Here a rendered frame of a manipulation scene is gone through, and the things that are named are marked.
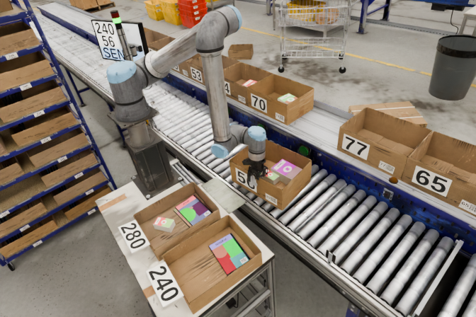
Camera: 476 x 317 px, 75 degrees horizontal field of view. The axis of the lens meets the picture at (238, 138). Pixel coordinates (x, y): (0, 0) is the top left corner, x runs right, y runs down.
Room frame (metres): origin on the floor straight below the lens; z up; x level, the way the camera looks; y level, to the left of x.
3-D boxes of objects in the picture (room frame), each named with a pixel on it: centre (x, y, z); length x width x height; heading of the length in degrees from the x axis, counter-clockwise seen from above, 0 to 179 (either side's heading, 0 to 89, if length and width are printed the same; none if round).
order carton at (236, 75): (2.28, -0.11, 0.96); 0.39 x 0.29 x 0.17; 38
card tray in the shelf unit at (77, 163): (2.03, 1.43, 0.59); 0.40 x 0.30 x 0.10; 126
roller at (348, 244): (0.94, -0.56, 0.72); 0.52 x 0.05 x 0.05; 128
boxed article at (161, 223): (1.09, 0.45, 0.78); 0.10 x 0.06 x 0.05; 68
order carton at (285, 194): (1.35, -0.17, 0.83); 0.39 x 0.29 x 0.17; 43
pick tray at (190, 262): (0.84, 0.19, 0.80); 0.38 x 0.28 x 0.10; 121
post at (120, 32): (2.13, 0.70, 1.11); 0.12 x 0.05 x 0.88; 38
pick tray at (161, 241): (1.11, 0.38, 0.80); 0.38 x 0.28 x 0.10; 123
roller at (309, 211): (1.15, -0.41, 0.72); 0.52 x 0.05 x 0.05; 128
